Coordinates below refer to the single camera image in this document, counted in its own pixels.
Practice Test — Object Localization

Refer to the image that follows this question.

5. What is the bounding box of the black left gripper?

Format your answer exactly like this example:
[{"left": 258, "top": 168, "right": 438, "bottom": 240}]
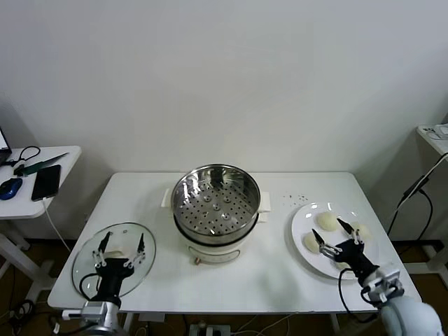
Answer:
[{"left": 91, "top": 232, "right": 147, "bottom": 304}]

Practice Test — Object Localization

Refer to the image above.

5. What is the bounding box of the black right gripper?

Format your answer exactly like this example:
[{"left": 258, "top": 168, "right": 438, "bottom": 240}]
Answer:
[{"left": 310, "top": 218, "right": 381, "bottom": 281}]

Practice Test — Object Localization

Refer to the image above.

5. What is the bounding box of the round glass pot lid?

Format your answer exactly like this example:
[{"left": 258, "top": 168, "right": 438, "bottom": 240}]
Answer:
[{"left": 71, "top": 222, "right": 157, "bottom": 302}]

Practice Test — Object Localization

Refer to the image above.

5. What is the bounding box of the perforated steel steamer basket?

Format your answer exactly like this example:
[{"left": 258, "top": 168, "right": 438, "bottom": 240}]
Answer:
[{"left": 160, "top": 163, "right": 273, "bottom": 238}]

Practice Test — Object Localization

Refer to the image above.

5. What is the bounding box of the large white plate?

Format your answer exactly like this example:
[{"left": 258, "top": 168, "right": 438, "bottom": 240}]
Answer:
[{"left": 290, "top": 202, "right": 380, "bottom": 280}]

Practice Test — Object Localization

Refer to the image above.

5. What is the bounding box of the large white work table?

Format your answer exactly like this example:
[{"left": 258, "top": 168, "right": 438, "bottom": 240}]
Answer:
[{"left": 47, "top": 171, "right": 423, "bottom": 336}]

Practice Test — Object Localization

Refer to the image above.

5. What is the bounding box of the black smartphone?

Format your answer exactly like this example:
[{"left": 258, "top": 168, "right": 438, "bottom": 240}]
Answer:
[{"left": 30, "top": 164, "right": 62, "bottom": 202}]

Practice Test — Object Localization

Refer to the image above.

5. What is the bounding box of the white rounded side table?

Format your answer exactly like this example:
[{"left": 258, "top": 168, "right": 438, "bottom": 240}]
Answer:
[{"left": 0, "top": 145, "right": 82, "bottom": 305}]

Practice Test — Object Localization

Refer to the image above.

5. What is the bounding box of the grey floor power strip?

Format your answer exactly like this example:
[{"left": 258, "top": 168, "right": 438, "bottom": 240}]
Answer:
[{"left": 188, "top": 323, "right": 232, "bottom": 336}]

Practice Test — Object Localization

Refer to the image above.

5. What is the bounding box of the blue computer mouse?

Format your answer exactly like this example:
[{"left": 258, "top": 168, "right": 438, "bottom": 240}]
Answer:
[{"left": 0, "top": 177, "right": 24, "bottom": 201}]

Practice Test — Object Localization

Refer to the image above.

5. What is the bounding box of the white electronic device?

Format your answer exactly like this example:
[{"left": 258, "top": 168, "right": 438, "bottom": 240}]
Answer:
[{"left": 421, "top": 124, "right": 448, "bottom": 141}]

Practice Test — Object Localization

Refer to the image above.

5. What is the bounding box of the black laptop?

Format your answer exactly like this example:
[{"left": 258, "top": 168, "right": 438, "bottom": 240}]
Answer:
[{"left": 0, "top": 127, "right": 13, "bottom": 165}]

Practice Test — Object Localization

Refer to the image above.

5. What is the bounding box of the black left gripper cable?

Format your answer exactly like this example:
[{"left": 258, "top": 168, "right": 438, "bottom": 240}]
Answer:
[{"left": 79, "top": 273, "right": 103, "bottom": 301}]

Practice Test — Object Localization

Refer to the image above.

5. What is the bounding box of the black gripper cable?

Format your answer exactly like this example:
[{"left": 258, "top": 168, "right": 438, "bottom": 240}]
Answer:
[
  {"left": 337, "top": 266, "right": 381, "bottom": 325},
  {"left": 79, "top": 273, "right": 103, "bottom": 301}
]

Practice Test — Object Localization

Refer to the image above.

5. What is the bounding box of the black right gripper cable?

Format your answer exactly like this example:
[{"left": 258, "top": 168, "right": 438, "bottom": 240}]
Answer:
[{"left": 337, "top": 266, "right": 381, "bottom": 325}]

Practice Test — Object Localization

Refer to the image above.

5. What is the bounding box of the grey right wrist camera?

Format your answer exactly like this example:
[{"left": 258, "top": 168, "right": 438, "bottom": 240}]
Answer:
[{"left": 376, "top": 269, "right": 404, "bottom": 298}]

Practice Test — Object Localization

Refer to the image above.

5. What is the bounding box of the white charging cable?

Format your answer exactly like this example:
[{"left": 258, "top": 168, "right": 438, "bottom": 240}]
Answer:
[{"left": 41, "top": 197, "right": 73, "bottom": 253}]

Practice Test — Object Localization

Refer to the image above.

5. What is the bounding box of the white floor cable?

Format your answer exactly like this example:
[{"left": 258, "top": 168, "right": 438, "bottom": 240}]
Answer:
[{"left": 237, "top": 314, "right": 293, "bottom": 333}]

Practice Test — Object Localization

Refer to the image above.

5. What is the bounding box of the black floor cable bundle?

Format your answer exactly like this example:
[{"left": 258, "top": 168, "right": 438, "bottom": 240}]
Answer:
[{"left": 0, "top": 297, "right": 59, "bottom": 336}]

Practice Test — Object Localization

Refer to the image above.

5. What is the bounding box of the green handled knife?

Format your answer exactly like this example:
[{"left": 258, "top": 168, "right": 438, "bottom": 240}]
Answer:
[{"left": 17, "top": 152, "right": 69, "bottom": 176}]

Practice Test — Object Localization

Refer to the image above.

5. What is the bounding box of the black cord loop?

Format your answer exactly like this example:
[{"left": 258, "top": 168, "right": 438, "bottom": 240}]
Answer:
[{"left": 5, "top": 146, "right": 41, "bottom": 169}]

